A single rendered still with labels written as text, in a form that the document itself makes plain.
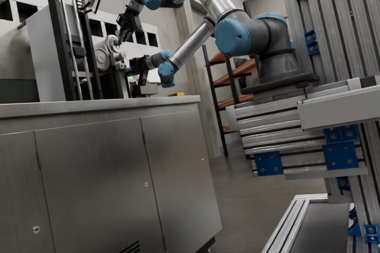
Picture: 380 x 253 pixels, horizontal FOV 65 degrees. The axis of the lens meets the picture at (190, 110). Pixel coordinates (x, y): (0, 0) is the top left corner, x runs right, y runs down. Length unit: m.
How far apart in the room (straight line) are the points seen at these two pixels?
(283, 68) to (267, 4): 11.29
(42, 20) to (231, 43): 1.02
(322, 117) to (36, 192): 0.86
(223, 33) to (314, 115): 0.37
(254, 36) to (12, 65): 1.25
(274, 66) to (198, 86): 5.07
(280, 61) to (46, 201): 0.87
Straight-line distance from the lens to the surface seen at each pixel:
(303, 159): 1.07
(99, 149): 1.19
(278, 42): 1.04
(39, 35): 1.68
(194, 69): 6.10
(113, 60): 1.68
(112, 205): 1.22
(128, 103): 1.29
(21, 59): 1.81
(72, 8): 1.53
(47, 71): 1.61
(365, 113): 0.87
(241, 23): 0.95
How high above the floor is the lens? 0.73
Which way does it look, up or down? 3 degrees up
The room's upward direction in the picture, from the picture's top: 11 degrees counter-clockwise
